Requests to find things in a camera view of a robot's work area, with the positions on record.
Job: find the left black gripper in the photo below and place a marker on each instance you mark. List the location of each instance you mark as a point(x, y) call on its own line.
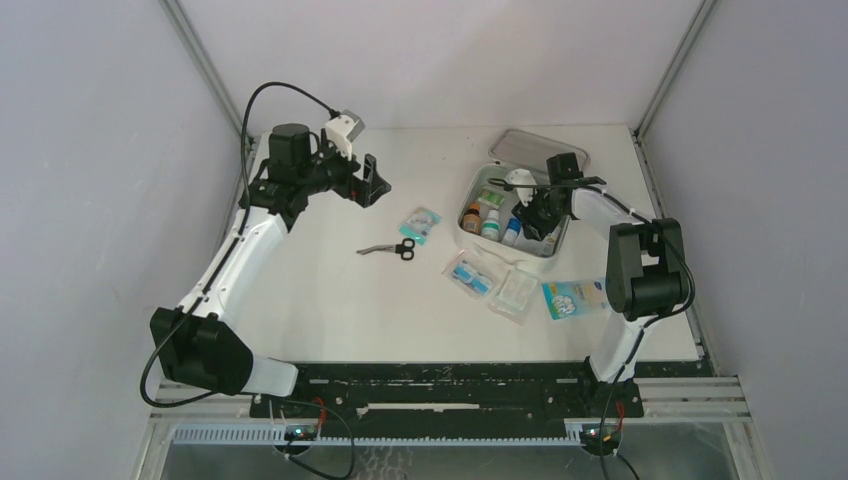
point(363, 192)

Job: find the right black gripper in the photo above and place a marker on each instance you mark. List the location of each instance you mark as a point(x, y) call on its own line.
point(535, 229)

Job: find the blue white bandage roll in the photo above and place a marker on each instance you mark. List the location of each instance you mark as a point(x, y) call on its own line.
point(511, 232)

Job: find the white bottle green label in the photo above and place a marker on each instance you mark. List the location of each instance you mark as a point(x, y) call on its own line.
point(490, 228)

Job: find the grey plastic medicine box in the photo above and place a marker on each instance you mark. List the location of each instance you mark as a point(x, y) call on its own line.
point(487, 248)

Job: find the small green box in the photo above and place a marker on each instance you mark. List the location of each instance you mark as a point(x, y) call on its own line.
point(491, 198)

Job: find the teal bagged bandage pack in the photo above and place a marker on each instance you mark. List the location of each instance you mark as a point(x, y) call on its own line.
point(419, 225)

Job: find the brown bottle orange cap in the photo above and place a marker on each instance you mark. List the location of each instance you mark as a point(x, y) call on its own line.
point(471, 220)

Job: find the black handled medical scissors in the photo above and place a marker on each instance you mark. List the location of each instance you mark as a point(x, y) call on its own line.
point(405, 249)

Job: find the blue cotton ball pack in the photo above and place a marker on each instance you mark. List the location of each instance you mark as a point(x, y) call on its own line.
point(572, 299)

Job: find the clear plastic swab pack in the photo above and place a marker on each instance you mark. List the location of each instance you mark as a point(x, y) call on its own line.
point(514, 296)

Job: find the blue items zip bag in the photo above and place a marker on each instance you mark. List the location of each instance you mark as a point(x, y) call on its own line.
point(470, 274)

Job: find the white gauze packet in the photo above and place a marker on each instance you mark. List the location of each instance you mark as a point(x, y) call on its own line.
point(544, 248)

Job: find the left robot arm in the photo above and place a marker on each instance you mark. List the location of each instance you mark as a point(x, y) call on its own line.
point(197, 342)

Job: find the grey box lid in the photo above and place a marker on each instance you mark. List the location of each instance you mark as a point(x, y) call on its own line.
point(523, 149)

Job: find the right circuit board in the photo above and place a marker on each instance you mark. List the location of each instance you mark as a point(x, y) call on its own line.
point(605, 434)

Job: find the circuit board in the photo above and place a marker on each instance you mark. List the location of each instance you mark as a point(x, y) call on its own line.
point(301, 433)
point(605, 434)

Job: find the left circuit board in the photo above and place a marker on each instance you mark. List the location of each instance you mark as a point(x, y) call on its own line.
point(301, 433)

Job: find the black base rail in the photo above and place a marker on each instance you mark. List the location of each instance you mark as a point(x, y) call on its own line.
point(488, 401)

